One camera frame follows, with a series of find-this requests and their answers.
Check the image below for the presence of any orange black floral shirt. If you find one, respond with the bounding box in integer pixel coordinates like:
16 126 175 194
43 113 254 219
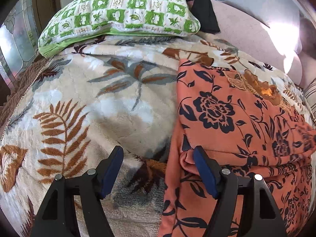
158 59 315 236

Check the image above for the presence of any leaf pattern fleece blanket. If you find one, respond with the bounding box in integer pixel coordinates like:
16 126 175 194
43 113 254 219
1 34 315 236

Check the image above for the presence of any striped floral cushion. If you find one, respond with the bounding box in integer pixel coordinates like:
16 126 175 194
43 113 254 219
304 79 316 125

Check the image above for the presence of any stained glass wooden door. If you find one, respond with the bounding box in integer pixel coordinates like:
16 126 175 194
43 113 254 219
1 0 61 104

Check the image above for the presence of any pink sofa cushion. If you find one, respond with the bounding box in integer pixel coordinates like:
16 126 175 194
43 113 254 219
201 0 315 88

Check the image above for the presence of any grey quilted pillow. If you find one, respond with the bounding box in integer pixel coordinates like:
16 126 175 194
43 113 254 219
217 0 302 54

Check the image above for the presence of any green white checkered pillow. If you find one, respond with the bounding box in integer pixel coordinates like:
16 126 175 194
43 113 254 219
38 0 201 58

